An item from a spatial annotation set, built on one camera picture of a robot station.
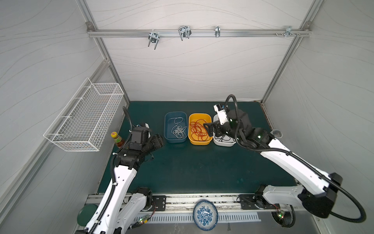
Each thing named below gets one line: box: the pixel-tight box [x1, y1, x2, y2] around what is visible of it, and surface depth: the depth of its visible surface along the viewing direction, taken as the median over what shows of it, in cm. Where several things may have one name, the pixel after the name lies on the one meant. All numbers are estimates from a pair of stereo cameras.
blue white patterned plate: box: [192, 199, 219, 232], surface depth 70 cm
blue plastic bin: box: [163, 111, 189, 143], surface depth 104 cm
